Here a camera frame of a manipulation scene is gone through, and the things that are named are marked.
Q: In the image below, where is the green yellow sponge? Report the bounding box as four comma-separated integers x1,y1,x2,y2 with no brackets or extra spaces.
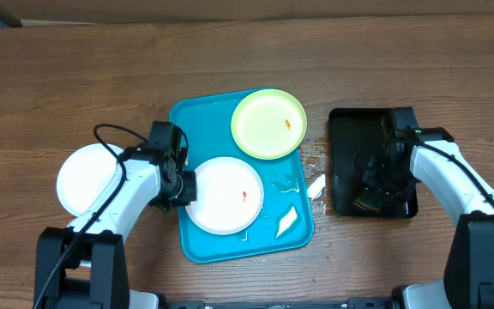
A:
353,187,386,212

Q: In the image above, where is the pink plate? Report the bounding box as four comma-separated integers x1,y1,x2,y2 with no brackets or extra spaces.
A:
186,157,264,235

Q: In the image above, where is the white plate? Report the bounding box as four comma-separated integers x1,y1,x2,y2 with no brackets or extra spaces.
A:
56,143,117,217

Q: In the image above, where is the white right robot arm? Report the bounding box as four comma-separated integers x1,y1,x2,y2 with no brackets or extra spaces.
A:
385,140,494,308

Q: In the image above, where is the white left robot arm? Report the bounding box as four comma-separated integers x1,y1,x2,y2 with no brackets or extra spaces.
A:
33,147,196,308

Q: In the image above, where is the black water tray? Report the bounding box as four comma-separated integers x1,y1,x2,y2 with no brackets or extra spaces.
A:
328,108,418,219

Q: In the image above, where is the teal plastic tray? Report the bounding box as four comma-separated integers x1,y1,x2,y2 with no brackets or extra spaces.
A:
169,89,315,264

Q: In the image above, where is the yellow plate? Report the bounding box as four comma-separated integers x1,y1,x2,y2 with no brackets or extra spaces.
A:
231,88,307,160

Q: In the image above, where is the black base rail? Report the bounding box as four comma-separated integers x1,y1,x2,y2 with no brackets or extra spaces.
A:
160,297,401,309

